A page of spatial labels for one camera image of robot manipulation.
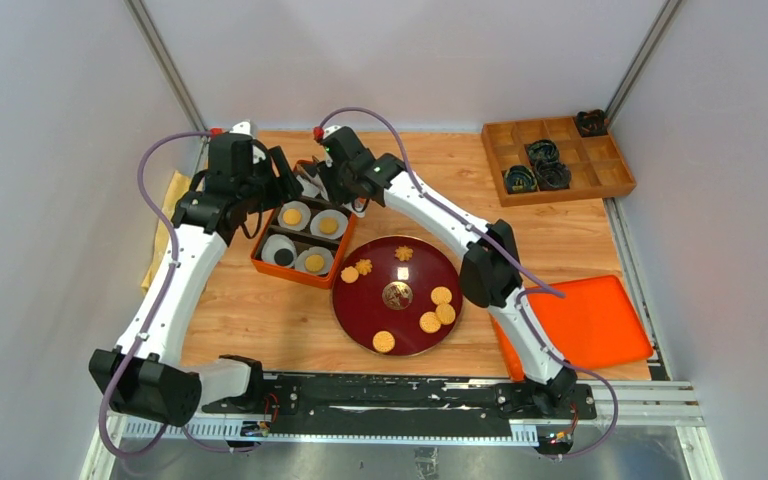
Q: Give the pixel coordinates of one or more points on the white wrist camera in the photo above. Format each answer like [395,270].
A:
[250,129]
[321,133]

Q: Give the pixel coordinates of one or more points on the white paper cup middle-left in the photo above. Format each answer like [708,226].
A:
[303,207]

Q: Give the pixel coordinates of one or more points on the flower butter cookie upper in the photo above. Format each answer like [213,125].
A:
[403,253]

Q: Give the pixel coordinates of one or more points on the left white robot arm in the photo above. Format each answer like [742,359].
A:
[141,375]

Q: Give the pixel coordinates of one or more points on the yellow blue cloth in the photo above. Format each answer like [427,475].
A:
[177,187]

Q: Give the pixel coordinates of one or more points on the black chocolate cookie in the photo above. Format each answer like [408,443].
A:
[284,257]

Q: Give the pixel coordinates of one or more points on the orange cookie box tray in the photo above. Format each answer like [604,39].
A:
[305,240]

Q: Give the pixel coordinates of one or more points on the white paper cup middle-right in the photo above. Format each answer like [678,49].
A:
[343,220]

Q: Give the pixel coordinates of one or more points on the flower butter cookie left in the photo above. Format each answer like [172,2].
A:
[364,266]

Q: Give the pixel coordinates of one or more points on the plain round butter cookie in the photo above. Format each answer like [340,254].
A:
[349,275]

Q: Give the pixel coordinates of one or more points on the dotted round biscuit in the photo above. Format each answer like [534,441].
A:
[383,341]
[429,323]
[314,263]
[328,225]
[445,313]
[292,217]
[441,295]

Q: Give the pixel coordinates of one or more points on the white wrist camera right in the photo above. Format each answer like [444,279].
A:
[321,133]

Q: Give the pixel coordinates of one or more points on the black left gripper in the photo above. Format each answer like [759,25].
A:
[284,184]

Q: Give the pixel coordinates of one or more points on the dark red round plate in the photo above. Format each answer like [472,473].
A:
[395,294]

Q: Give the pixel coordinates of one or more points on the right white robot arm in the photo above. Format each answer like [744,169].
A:
[490,273]

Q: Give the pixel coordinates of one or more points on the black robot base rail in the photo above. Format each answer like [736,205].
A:
[367,408]

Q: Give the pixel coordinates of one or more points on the flower butter cookie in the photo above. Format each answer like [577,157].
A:
[364,266]
[403,253]

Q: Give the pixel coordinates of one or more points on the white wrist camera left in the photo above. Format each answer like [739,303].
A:
[250,129]

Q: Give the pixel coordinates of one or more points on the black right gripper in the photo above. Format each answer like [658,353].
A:
[328,169]

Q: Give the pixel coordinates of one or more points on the white paper cup bottom-right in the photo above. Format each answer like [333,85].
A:
[326,253]

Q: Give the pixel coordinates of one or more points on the wooden compartment organizer box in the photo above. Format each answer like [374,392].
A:
[597,166]

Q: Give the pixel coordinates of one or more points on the rolled dark patterned tie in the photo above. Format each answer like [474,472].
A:
[552,175]
[541,151]
[591,123]
[519,179]

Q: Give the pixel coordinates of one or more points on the white paper cup bottom-left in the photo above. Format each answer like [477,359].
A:
[274,242]

